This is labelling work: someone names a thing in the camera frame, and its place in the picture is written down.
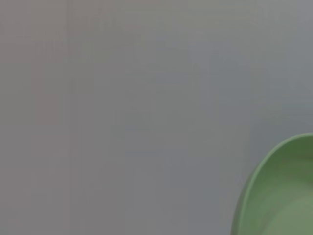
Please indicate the green plastic plate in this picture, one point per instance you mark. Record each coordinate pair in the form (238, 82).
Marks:
(281, 191)

